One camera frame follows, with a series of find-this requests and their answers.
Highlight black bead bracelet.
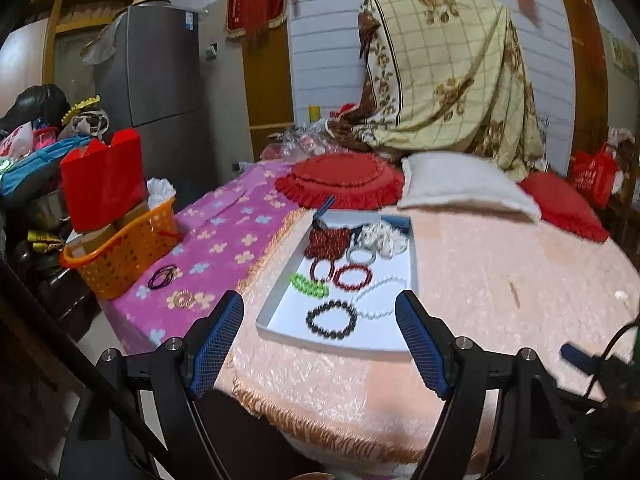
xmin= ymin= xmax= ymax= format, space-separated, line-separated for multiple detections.
xmin=305 ymin=299 xmax=358 ymax=340

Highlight blue stick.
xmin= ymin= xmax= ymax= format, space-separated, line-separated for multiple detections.
xmin=312 ymin=196 xmax=335 ymax=226

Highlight dark red bead bracelet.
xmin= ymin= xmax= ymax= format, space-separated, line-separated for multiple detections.
xmin=310 ymin=257 xmax=337 ymax=285

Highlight red hanging banner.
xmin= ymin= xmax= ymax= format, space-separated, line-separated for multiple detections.
xmin=225 ymin=0 xmax=288 ymax=43

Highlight dark hair ties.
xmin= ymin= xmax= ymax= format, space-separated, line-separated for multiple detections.
xmin=148 ymin=265 xmax=177 ymax=291

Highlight orange plastic basket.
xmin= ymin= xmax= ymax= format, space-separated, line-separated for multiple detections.
xmin=60 ymin=197 xmax=182 ymax=301

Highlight white plastic bag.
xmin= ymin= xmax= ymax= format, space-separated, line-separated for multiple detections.
xmin=146 ymin=177 xmax=177 ymax=210

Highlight bright red bead bracelet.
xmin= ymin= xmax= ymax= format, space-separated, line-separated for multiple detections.
xmin=334 ymin=264 xmax=373 ymax=291

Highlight wooden chair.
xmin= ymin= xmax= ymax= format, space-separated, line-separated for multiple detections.
xmin=607 ymin=130 xmax=640 ymax=256

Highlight blue bag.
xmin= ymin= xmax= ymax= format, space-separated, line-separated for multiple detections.
xmin=0 ymin=135 xmax=93 ymax=196

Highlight black bag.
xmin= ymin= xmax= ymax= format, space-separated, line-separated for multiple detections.
xmin=0 ymin=85 xmax=71 ymax=131

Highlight purple floral blanket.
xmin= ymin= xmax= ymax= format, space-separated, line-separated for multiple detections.
xmin=102 ymin=160 xmax=306 ymax=356

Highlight grey refrigerator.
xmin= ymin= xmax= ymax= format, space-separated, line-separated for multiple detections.
xmin=95 ymin=4 xmax=213 ymax=201

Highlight clear plastic bags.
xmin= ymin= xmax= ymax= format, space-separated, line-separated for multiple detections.
xmin=267 ymin=127 xmax=341 ymax=166

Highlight round red frilled cushion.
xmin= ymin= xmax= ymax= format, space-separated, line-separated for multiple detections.
xmin=275 ymin=152 xmax=405 ymax=211

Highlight green bead bracelet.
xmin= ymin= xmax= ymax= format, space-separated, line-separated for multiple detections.
xmin=291 ymin=272 xmax=330 ymax=298

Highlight black cable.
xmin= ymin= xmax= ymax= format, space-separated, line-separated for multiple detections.
xmin=0 ymin=255 xmax=171 ymax=480

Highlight wall calendar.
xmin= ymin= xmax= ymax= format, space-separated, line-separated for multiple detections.
xmin=611 ymin=35 xmax=640 ymax=81

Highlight cream floral blanket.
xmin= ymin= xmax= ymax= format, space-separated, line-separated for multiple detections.
xmin=327 ymin=0 xmax=546 ymax=181

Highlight white pearl necklace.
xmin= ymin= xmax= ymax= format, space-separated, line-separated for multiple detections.
xmin=350 ymin=274 xmax=408 ymax=321

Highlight white tray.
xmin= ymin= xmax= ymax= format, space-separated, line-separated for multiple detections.
xmin=256 ymin=209 xmax=421 ymax=352

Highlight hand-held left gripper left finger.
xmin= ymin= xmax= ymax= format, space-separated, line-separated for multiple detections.
xmin=59 ymin=290 xmax=245 ymax=480

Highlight red paper bag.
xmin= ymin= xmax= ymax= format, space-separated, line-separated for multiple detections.
xmin=60 ymin=129 xmax=148 ymax=233

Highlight white pillow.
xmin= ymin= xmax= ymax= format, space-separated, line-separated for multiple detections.
xmin=397 ymin=152 xmax=543 ymax=223

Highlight wooden door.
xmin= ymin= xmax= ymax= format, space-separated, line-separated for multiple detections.
xmin=242 ymin=0 xmax=296 ymax=163

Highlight red shopping bag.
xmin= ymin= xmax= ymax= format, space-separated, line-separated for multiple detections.
xmin=570 ymin=142 xmax=621 ymax=208

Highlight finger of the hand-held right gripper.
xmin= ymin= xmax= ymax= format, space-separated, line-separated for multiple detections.
xmin=561 ymin=344 xmax=601 ymax=373

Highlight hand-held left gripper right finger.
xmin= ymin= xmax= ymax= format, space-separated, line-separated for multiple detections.
xmin=395 ymin=290 xmax=583 ymax=480

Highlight cardboard box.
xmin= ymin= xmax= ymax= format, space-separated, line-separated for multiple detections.
xmin=75 ymin=200 xmax=151 ymax=246

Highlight grey bead bracelet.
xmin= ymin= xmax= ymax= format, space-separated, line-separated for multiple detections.
xmin=346 ymin=246 xmax=377 ymax=266

